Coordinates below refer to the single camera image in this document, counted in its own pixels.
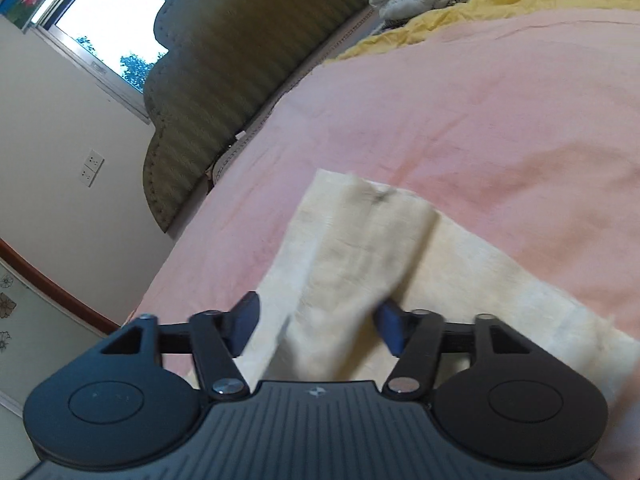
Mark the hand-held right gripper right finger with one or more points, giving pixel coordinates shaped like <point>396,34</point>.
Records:
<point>390,326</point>

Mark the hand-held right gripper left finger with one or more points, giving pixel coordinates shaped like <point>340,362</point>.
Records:
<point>245,321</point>

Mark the cream white towel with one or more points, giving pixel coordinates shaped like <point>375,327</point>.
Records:
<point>360,260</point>

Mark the pale flower-print wardrobe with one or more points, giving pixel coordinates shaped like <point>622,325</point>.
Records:
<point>30,340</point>

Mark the pink bed sheet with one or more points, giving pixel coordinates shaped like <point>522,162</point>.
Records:
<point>450,110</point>

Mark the olive striped padded headboard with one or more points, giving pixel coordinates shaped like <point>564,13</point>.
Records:
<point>225,60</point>

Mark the window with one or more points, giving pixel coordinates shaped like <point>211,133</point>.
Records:
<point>110,15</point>

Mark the brown wooden door frame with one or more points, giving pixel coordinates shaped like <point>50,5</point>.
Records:
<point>60,295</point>

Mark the white wall socket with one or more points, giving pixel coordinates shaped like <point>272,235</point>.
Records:
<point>92,167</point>

